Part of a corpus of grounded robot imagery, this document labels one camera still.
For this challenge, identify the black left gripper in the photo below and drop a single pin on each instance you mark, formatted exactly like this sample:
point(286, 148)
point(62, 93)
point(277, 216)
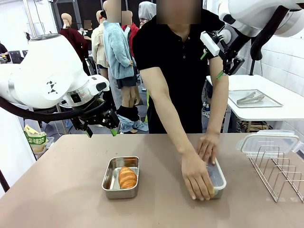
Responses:
point(92, 117)

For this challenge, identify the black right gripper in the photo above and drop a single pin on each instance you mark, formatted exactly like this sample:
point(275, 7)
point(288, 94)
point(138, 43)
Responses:
point(228, 52)

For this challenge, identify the metal tongs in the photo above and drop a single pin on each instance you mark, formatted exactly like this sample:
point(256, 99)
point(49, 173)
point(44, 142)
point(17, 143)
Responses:
point(250, 98)

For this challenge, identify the perforated metal tray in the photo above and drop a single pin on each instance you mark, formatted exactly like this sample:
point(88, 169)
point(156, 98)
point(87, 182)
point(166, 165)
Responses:
point(268, 102)

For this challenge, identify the person's left forearm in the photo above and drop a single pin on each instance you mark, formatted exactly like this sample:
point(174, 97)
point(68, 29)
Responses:
point(217, 111)

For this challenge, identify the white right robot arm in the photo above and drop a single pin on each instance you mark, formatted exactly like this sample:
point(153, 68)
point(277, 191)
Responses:
point(261, 16)

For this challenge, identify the person's right forearm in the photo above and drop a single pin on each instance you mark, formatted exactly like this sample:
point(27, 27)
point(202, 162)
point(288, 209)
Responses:
point(173, 123)

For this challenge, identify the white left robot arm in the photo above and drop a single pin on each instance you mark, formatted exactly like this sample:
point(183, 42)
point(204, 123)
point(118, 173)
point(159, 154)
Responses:
point(47, 71)

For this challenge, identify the person's left hand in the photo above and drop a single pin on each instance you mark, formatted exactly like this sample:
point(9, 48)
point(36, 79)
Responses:
point(207, 147)

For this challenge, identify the person's right hand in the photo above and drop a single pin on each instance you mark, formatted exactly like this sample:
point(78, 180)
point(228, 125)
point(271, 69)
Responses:
point(197, 180)

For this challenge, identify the black tripod stand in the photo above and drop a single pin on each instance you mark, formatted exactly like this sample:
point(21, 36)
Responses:
point(252, 67)

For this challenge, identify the person's black shirt torso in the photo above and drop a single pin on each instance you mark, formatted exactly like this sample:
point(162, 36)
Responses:
point(178, 59)

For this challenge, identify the green yellow paper bag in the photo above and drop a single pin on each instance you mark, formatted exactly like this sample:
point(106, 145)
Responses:
point(35, 140)

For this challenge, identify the white side table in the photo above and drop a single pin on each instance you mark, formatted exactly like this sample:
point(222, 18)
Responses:
point(261, 114)

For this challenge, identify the wooden pallet under table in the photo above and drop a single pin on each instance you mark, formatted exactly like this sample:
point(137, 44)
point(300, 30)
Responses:
point(255, 126)

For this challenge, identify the mannequin in beige jacket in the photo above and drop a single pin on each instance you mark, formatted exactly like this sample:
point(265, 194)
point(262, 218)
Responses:
point(96, 47)

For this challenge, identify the mannequin in red jacket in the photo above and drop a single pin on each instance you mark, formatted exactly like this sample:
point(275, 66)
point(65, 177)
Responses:
point(134, 31)

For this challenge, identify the mannequin in maroon top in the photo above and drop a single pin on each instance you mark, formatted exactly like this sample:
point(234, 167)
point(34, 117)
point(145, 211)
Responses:
point(76, 39)

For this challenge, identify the white board panel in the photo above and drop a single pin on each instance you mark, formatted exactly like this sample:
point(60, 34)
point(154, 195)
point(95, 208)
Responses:
point(12, 154)

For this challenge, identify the black stand leg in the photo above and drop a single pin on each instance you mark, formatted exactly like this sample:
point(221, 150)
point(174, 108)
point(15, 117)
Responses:
point(3, 181)

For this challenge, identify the background person in black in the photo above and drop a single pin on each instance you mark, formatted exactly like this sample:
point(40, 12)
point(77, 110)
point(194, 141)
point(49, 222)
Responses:
point(2, 48)

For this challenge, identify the silver metal stand pole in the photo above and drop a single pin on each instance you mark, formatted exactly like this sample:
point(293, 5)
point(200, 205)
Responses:
point(31, 14)

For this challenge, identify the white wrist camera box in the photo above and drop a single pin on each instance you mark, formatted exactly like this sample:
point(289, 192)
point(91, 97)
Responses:
point(210, 44)

